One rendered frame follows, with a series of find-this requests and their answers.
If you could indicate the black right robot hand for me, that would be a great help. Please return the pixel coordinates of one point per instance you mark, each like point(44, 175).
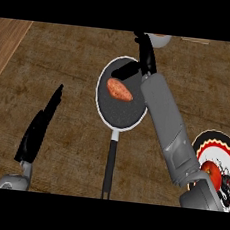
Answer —
point(147, 56)

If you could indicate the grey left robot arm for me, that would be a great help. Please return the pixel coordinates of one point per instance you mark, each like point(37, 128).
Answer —
point(18, 177)

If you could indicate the orange sweet potato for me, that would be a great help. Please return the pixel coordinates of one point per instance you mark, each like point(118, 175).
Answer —
point(119, 89)

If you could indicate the dark frying pan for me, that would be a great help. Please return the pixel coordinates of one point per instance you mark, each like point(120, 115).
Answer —
point(120, 97)

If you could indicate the patterned black red plate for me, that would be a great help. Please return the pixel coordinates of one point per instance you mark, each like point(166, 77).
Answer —
point(217, 164)

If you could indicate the white bowl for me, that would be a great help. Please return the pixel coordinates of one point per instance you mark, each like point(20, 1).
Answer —
point(160, 40)

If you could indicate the pale wooden board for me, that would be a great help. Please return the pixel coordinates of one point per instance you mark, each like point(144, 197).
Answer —
point(195, 40)

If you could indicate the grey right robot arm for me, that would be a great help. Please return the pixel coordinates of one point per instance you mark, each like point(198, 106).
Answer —
point(175, 136)

